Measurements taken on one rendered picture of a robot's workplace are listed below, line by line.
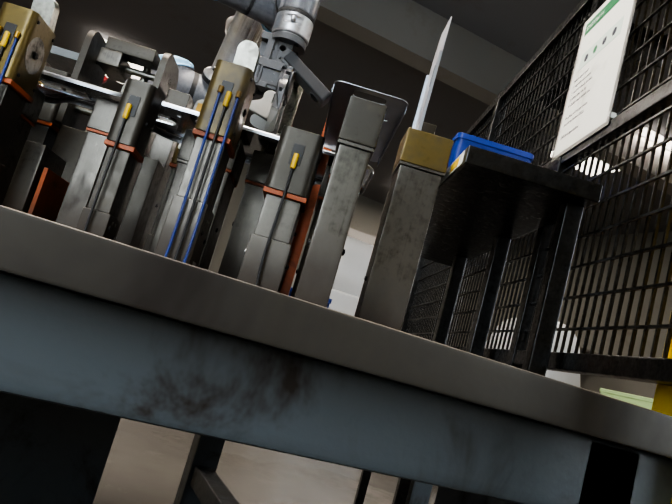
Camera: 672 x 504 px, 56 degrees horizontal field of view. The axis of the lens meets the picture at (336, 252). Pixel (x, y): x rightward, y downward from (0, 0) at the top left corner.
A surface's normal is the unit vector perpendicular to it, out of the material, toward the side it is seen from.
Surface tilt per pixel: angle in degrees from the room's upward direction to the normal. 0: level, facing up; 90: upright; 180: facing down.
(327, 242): 90
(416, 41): 90
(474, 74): 90
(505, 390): 90
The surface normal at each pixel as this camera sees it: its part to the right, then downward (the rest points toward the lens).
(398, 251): 0.07, -0.13
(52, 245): 0.39, -0.03
